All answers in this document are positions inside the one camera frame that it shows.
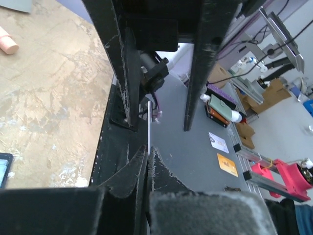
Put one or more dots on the blue leather card holder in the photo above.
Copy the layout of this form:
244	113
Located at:
6	160

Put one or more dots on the white card on floor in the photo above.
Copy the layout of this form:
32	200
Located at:
218	143

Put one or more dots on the green wallet stack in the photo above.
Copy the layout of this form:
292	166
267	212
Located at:
218	111

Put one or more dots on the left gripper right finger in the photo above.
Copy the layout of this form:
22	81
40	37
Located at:
174	209

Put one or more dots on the orange card on floor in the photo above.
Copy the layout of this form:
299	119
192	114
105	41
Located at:
227	165

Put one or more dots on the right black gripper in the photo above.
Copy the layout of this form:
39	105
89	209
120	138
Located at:
125	26

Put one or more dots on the pink clamp fixture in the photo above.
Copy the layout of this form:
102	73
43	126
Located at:
293	181

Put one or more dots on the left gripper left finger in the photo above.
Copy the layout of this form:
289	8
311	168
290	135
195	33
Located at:
116	207

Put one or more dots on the silver VIP credit card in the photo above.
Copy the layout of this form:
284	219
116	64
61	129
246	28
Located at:
149	118

